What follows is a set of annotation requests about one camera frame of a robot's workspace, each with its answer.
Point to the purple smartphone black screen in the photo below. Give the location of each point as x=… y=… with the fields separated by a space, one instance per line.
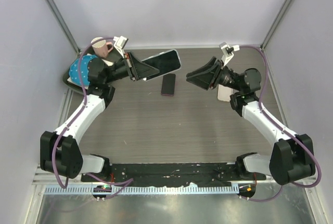
x=168 y=85

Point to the pink mug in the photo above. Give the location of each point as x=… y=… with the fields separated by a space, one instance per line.
x=101 y=47

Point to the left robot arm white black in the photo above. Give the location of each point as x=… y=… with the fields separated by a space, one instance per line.
x=59 y=150

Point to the blue dotted plate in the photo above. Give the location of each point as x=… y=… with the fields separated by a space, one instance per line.
x=80 y=72

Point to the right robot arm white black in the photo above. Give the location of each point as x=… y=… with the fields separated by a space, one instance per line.
x=292 y=154

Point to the dark green tray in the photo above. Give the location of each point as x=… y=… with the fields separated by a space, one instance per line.
x=113 y=57

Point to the clear phone case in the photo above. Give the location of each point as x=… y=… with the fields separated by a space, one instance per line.
x=179 y=60

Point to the slotted cable duct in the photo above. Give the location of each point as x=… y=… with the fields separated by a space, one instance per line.
x=104 y=189

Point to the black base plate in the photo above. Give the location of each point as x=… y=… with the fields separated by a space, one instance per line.
x=180 y=174

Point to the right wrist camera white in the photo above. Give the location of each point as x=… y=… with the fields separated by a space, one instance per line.
x=228 y=52

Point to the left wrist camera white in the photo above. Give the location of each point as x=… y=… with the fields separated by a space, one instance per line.
x=120 y=43

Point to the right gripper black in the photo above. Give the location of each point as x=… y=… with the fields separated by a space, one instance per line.
x=207 y=76

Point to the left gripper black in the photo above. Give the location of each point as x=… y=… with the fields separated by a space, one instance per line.
x=142 y=70

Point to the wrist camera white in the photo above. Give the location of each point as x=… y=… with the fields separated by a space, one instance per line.
x=120 y=43
x=228 y=52

